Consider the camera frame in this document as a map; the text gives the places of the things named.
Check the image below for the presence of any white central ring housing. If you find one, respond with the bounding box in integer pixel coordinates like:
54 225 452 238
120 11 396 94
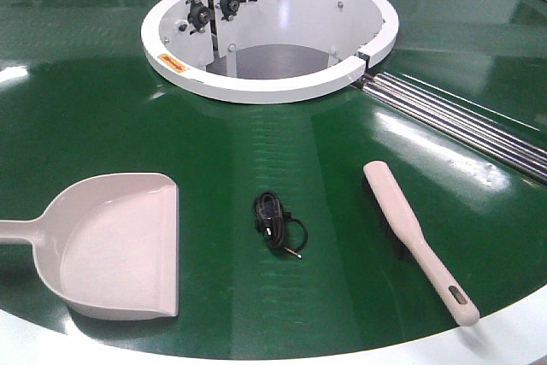
141 0 399 104

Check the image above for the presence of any orange warning label front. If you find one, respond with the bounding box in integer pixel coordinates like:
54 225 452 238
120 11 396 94
158 53 187 73

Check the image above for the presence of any pink hand brush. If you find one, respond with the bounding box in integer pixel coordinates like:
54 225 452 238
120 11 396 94
363 161 480 327

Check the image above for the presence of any pink plastic dustpan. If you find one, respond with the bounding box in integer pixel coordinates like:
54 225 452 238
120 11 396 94
1 173 179 321

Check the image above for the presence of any black bearing mount right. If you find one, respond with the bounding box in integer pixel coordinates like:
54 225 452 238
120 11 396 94
218 0 258 21

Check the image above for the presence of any black bearing mount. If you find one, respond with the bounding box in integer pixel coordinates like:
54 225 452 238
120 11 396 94
218 0 258 21
187 0 211 34

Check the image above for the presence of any black cable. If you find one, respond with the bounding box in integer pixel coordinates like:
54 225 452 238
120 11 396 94
253 191 309 260

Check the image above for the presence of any steel roller strip right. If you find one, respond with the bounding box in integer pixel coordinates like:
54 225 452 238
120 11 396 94
355 72 546 185

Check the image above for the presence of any white outer conveyor rim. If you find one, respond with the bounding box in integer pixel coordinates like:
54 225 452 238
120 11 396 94
1 0 546 364

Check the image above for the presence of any black bearing mount left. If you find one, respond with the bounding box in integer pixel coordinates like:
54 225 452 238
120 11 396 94
187 0 211 34

